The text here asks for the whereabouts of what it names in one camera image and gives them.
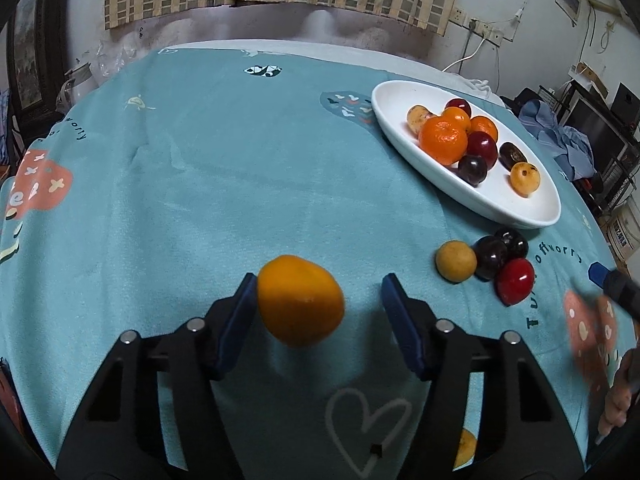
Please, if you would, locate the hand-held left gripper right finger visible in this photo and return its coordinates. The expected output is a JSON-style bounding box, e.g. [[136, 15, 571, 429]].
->
[[380, 272, 588, 480]]

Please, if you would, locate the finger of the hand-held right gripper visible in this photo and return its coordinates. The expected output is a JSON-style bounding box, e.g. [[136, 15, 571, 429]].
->
[[589, 261, 640, 318]]

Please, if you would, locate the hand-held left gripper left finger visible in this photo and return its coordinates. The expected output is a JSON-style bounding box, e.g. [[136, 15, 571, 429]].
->
[[57, 272, 261, 480]]

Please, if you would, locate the small orange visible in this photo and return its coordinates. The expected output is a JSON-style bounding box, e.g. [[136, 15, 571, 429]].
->
[[442, 106, 472, 131], [256, 255, 346, 348], [470, 115, 499, 143]]

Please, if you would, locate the white oval plate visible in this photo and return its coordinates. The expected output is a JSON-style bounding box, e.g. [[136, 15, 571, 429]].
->
[[371, 80, 561, 230]]

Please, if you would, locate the yellow spotted loquat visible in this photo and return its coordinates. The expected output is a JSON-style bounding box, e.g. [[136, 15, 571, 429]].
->
[[510, 161, 542, 194]]

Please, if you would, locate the dark purple plum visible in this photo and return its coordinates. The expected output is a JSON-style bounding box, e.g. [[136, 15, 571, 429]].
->
[[457, 154, 489, 185]]

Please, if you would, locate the large mandarin orange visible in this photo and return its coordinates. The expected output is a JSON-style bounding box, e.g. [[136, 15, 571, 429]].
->
[[418, 116, 469, 166]]

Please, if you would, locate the pale pink-blushed fruit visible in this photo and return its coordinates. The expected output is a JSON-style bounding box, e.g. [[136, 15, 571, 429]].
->
[[406, 105, 432, 136]]

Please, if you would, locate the person's right hand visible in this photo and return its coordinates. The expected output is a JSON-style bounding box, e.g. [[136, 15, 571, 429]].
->
[[597, 347, 640, 441]]

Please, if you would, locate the small yellow round fruit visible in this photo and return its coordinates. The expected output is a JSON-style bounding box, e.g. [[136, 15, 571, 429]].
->
[[452, 427, 477, 468], [435, 240, 477, 283]]

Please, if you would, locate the bright red cherry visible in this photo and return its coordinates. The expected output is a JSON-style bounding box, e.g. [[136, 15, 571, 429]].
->
[[496, 258, 536, 307]]

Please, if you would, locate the dark plum on table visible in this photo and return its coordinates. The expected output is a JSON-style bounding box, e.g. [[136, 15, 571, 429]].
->
[[472, 235, 510, 281], [495, 227, 529, 261]]

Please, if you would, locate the teal printed blanket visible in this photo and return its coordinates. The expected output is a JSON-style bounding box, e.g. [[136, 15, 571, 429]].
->
[[0, 47, 632, 480]]

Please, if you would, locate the blue clothes pile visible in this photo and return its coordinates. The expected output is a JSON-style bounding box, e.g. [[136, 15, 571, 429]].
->
[[517, 100, 596, 181]]

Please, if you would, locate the black monitor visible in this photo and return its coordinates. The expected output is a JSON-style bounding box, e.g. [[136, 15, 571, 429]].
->
[[567, 85, 632, 161]]

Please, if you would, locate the black speaker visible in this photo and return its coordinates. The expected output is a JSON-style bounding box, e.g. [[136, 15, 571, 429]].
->
[[612, 82, 640, 126]]

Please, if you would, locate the cardboard box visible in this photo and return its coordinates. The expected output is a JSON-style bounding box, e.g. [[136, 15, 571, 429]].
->
[[570, 62, 611, 98]]

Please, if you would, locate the white kettle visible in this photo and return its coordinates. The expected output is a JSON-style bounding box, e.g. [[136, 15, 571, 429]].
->
[[57, 62, 96, 106]]

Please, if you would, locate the clear plastic bag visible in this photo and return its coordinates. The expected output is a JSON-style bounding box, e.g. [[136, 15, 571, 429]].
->
[[92, 35, 151, 81]]

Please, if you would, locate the dark framed painting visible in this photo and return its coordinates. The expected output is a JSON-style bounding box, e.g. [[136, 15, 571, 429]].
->
[[9, 0, 68, 116]]

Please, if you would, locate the white power cable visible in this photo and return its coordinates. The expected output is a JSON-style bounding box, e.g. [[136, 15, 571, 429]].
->
[[442, 37, 488, 73]]

